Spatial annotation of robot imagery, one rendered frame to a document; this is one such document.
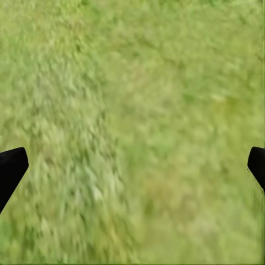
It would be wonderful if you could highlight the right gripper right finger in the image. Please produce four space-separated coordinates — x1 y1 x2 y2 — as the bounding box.
247 146 265 191

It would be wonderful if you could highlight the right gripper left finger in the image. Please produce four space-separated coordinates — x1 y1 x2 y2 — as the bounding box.
0 147 29 213

